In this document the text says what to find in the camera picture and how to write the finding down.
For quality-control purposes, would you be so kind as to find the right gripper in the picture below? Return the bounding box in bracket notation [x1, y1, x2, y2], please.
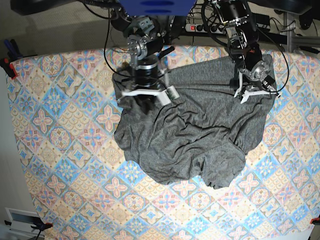
[121, 81, 180, 105]

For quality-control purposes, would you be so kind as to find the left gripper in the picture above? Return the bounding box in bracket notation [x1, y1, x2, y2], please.
[229, 72, 280, 104]

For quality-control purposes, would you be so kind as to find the grey t-shirt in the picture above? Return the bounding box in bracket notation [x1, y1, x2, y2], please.
[112, 57, 275, 189]

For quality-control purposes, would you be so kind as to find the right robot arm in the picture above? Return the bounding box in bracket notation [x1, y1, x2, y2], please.
[111, 7, 179, 106]

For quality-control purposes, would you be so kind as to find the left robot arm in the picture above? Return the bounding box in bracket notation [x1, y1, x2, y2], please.
[201, 0, 280, 104]

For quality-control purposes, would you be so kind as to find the patterned tablecloth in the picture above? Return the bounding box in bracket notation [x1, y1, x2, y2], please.
[6, 50, 320, 240]

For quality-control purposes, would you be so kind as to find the red clamp lower right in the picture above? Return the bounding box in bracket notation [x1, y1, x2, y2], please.
[310, 217, 320, 226]

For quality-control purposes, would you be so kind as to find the red black clamp upper left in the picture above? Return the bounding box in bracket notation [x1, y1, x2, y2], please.
[0, 58, 17, 79]

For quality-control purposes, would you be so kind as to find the red black clamp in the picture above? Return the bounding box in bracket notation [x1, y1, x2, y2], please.
[4, 220, 53, 232]
[0, 58, 17, 79]

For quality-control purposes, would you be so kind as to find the red black clamp lower left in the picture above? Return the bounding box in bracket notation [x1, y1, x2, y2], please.
[4, 220, 53, 232]

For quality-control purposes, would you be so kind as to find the aluminium frame post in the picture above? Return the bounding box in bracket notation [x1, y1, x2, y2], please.
[283, 12, 320, 53]

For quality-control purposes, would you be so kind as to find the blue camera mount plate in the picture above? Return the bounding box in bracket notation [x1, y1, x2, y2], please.
[119, 0, 197, 17]

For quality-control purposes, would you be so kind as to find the white wall vent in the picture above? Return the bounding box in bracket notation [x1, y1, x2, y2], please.
[5, 207, 40, 228]

